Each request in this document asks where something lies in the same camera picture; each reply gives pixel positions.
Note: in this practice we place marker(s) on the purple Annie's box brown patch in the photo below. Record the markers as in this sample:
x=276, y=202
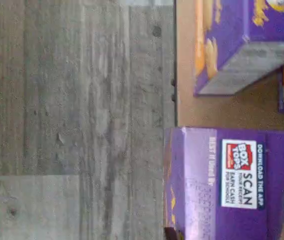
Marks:
x=274, y=162

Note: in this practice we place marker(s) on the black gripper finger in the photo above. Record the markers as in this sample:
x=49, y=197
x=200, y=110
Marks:
x=171, y=233

